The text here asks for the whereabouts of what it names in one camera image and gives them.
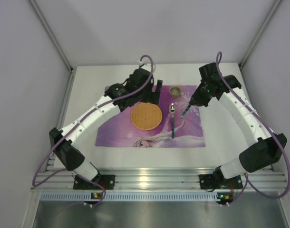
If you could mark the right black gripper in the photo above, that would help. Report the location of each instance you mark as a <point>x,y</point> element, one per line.
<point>195,101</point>

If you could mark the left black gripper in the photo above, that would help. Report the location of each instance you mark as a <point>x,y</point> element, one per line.
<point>149,95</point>

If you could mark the speckled ceramic cup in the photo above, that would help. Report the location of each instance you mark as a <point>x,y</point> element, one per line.
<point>175,92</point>

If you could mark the spoon with teal handle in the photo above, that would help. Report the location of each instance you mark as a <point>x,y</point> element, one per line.
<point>172,110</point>

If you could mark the fork with teal handle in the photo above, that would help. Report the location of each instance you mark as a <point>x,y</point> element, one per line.
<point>185,111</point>

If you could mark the round woven bamboo plate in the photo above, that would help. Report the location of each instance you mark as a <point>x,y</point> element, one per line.
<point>146,116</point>

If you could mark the purple printed placemat cloth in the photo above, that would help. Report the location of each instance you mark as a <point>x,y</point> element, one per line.
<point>120,132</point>

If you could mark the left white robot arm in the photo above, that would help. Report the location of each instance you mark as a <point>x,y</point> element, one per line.
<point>65,143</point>

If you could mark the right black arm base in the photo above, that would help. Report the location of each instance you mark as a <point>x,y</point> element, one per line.
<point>209,182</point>

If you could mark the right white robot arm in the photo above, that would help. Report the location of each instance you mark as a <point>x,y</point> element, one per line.
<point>263,145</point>

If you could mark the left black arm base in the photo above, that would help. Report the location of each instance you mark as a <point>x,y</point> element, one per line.
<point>102,181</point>

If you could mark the right aluminium frame post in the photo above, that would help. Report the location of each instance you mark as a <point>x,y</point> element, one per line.
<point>276,4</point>

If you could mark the aluminium frame post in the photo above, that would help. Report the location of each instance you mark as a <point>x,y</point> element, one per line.
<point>276,4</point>
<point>35,7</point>

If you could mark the aluminium mounting rail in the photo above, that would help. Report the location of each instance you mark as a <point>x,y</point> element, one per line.
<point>185,179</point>

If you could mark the perforated grey cable duct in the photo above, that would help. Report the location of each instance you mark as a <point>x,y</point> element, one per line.
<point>135,196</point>

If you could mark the left aluminium frame post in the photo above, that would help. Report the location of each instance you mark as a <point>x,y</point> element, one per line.
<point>35,7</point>

